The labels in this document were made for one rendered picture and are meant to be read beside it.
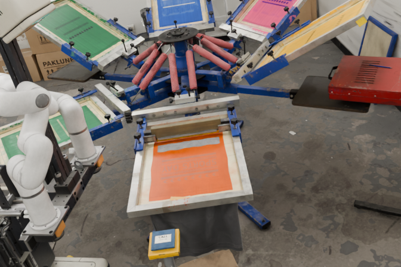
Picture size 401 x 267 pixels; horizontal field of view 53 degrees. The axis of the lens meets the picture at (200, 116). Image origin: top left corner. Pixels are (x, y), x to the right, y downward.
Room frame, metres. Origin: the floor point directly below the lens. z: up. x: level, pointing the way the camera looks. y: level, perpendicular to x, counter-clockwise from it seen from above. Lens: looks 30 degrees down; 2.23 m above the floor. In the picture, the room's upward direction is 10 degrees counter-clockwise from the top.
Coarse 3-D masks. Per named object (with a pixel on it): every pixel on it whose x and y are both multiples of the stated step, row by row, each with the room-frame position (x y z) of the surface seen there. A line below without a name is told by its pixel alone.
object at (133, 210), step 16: (224, 112) 2.14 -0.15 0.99; (144, 144) 1.96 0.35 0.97; (240, 144) 1.77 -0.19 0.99; (240, 160) 1.63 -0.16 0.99; (240, 176) 1.52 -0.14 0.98; (240, 192) 1.40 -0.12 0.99; (128, 208) 1.42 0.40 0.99; (144, 208) 1.40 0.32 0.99; (160, 208) 1.39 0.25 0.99; (176, 208) 1.39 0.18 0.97; (192, 208) 1.39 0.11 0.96
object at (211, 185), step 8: (192, 136) 1.99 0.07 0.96; (200, 136) 1.97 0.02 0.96; (208, 136) 1.96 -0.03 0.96; (216, 136) 1.94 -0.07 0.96; (216, 144) 1.86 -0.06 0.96; (192, 152) 1.83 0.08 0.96; (200, 152) 1.82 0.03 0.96; (208, 152) 1.80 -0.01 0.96; (216, 152) 1.79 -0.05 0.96; (224, 152) 1.78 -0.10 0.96; (224, 160) 1.70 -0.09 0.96; (224, 168) 1.64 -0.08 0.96; (216, 176) 1.58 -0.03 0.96; (224, 176) 1.57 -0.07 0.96; (192, 184) 1.56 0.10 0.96; (200, 184) 1.54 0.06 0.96; (208, 184) 1.53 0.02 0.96; (216, 184) 1.52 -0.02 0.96; (224, 184) 1.51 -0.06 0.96; (192, 192) 1.50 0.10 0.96; (200, 192) 1.49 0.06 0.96; (208, 192) 1.48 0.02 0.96; (216, 192) 1.47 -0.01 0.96
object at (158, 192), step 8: (160, 144) 1.96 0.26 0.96; (168, 152) 1.87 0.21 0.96; (176, 152) 1.86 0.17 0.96; (184, 152) 1.84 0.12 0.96; (152, 160) 1.82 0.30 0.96; (160, 160) 1.80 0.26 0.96; (152, 168) 1.75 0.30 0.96; (160, 168) 1.73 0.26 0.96; (152, 176) 1.67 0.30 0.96; (160, 176) 1.66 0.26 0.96; (152, 184) 1.61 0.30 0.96; (160, 184) 1.60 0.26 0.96; (168, 184) 1.59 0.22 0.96; (176, 184) 1.58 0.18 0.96; (184, 184) 1.57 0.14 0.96; (152, 192) 1.55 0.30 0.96; (160, 192) 1.54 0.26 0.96; (168, 192) 1.53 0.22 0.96; (176, 192) 1.52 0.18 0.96; (184, 192) 1.51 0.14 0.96; (152, 200) 1.49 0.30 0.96
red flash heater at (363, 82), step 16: (352, 64) 2.26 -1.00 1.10; (368, 64) 2.22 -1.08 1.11; (384, 64) 2.19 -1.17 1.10; (400, 64) 2.15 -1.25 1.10; (336, 80) 2.09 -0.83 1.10; (352, 80) 2.05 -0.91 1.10; (368, 80) 2.02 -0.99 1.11; (384, 80) 1.99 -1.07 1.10; (400, 80) 1.96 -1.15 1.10; (336, 96) 2.02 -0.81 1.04; (352, 96) 1.97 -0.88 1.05; (368, 96) 1.92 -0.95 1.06; (384, 96) 1.88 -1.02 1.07; (400, 96) 1.84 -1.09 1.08
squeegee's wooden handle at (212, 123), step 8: (200, 120) 1.98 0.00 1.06; (208, 120) 1.97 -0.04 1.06; (216, 120) 1.96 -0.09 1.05; (152, 128) 1.98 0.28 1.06; (160, 128) 1.98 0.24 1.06; (168, 128) 1.97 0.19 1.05; (176, 128) 1.97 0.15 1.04; (184, 128) 1.97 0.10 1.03; (192, 128) 1.97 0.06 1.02; (200, 128) 1.97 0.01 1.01; (208, 128) 1.96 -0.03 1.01; (216, 128) 1.96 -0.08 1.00; (160, 136) 1.98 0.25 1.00
